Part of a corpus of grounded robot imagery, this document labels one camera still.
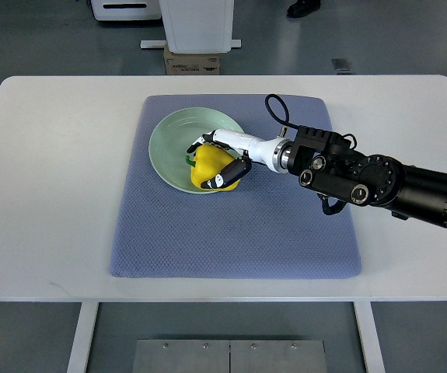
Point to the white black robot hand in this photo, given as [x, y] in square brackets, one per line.
[247, 150]

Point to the yellow bell pepper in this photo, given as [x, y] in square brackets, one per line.
[206, 163]

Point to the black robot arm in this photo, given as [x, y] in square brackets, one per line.
[328, 163]

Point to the light green plate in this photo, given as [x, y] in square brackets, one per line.
[172, 137]

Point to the grey floor socket plate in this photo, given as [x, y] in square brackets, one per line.
[342, 66]

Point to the blue textured mat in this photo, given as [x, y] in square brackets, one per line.
[269, 227]

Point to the cardboard box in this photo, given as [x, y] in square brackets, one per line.
[190, 64]

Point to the black shoe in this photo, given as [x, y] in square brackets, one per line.
[302, 8]

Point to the white cabinet with slot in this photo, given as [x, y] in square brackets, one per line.
[127, 10]

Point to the right white table leg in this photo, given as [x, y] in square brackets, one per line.
[370, 346]

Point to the white table leg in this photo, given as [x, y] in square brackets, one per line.
[81, 346]
[370, 346]

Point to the left white table leg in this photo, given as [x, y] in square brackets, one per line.
[81, 346]

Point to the white pedestal column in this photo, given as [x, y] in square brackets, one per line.
[196, 27]

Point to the metal base plate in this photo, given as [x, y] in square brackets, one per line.
[229, 356]

